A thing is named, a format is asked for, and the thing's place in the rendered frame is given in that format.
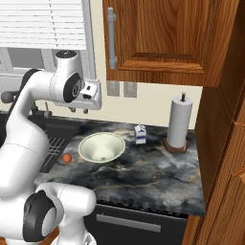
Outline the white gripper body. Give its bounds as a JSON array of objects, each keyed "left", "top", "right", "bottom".
[{"left": 54, "top": 79, "right": 103, "bottom": 112}]

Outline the black sink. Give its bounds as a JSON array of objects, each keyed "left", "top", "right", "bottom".
[{"left": 0, "top": 110, "right": 83, "bottom": 174}]

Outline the pale green bowl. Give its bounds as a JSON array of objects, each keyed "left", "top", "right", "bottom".
[{"left": 78, "top": 131, "right": 127, "bottom": 165}]

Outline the white and blue milk carton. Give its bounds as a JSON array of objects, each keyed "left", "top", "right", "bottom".
[{"left": 133, "top": 122, "right": 147, "bottom": 145}]

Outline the dark grey tap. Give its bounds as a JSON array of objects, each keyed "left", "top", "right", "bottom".
[{"left": 0, "top": 90, "right": 54, "bottom": 120}]

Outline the brown egg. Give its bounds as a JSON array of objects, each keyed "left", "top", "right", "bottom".
[{"left": 61, "top": 153, "right": 73, "bottom": 165}]

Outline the white paper towel roll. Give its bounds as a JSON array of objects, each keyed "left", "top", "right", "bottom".
[{"left": 162, "top": 91, "right": 194, "bottom": 154}]

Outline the white window blind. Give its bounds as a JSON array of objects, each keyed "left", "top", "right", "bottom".
[{"left": 0, "top": 0, "right": 92, "bottom": 51}]

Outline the black dishwasher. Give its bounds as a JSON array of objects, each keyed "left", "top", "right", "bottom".
[{"left": 83, "top": 201, "right": 189, "bottom": 245}]

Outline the tall wooden cupboard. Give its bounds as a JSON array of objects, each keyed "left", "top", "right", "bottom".
[{"left": 181, "top": 0, "right": 245, "bottom": 245}]

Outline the grey wall outlet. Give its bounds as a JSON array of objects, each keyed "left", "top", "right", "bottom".
[
  {"left": 106, "top": 79, "right": 121, "bottom": 98},
  {"left": 122, "top": 81, "right": 139, "bottom": 99}
]

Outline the white window frame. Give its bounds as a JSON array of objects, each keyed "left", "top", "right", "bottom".
[{"left": 0, "top": 0, "right": 98, "bottom": 81}]

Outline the grey cupboard door handle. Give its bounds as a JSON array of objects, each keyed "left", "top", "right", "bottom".
[{"left": 106, "top": 7, "right": 119, "bottom": 71}]

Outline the wooden wall cupboard door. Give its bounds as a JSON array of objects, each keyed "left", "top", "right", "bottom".
[{"left": 102, "top": 0, "right": 223, "bottom": 89}]

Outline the grey dishwasher handle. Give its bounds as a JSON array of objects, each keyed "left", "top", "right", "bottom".
[{"left": 96, "top": 213, "right": 163, "bottom": 234}]

